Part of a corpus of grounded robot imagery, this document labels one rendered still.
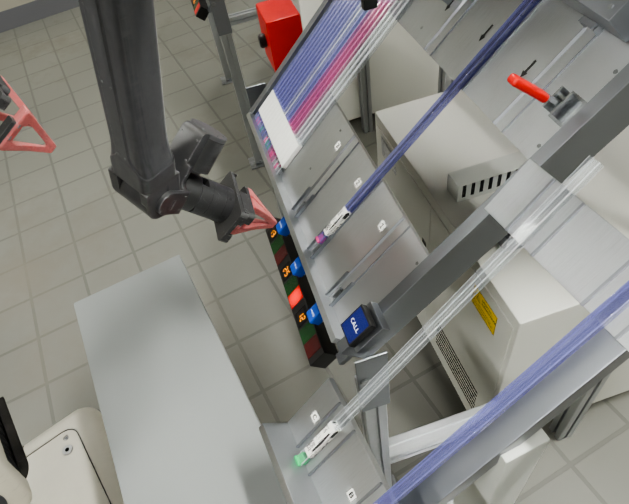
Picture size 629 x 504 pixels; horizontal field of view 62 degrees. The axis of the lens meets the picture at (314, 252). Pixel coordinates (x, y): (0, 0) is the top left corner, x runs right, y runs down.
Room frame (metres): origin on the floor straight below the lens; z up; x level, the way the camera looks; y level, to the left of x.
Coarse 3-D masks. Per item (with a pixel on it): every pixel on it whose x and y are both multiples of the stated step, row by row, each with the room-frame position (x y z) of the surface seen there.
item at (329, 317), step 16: (256, 128) 1.01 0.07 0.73; (272, 176) 0.83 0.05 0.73; (288, 208) 0.73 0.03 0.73; (288, 224) 0.69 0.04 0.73; (304, 240) 0.64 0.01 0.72; (304, 256) 0.60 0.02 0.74; (320, 288) 0.53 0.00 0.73; (320, 304) 0.49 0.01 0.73; (336, 320) 0.46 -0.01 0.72; (336, 336) 0.43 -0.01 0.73
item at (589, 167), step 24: (576, 168) 0.35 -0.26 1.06; (600, 168) 0.34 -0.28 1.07; (576, 192) 0.34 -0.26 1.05; (552, 216) 0.33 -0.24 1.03; (528, 240) 0.32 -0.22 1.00; (504, 264) 0.32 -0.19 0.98; (480, 288) 0.31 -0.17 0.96; (456, 312) 0.30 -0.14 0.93; (432, 336) 0.30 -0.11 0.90; (408, 360) 0.29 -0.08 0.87; (384, 384) 0.28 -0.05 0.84; (360, 408) 0.27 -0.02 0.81
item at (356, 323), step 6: (354, 312) 0.42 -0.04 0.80; (360, 312) 0.41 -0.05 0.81; (348, 318) 0.42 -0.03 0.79; (354, 318) 0.41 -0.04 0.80; (360, 318) 0.40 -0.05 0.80; (342, 324) 0.41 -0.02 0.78; (348, 324) 0.41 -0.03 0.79; (354, 324) 0.40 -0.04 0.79; (360, 324) 0.39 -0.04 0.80; (366, 324) 0.39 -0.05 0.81; (348, 330) 0.40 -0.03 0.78; (354, 330) 0.39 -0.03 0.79; (360, 330) 0.39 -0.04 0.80; (348, 336) 0.39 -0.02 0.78; (354, 336) 0.39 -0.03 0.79
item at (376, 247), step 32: (320, 128) 0.84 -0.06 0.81; (352, 128) 0.78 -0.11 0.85; (320, 160) 0.78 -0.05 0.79; (352, 160) 0.71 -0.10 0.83; (288, 192) 0.78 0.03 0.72; (320, 192) 0.71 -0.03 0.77; (352, 192) 0.65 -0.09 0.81; (384, 192) 0.60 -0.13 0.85; (320, 224) 0.65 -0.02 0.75; (352, 224) 0.59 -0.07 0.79; (384, 224) 0.55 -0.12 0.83; (320, 256) 0.59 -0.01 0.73; (352, 256) 0.54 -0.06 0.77; (384, 256) 0.50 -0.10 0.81; (416, 256) 0.46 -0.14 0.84; (352, 288) 0.49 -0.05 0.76; (384, 288) 0.45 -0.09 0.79
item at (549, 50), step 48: (432, 0) 0.84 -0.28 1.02; (480, 0) 0.75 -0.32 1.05; (432, 48) 0.75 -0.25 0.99; (480, 48) 0.67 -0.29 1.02; (528, 48) 0.61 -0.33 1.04; (576, 48) 0.55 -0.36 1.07; (624, 48) 0.50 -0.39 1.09; (480, 96) 0.60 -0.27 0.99; (528, 96) 0.54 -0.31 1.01; (528, 144) 0.48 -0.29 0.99
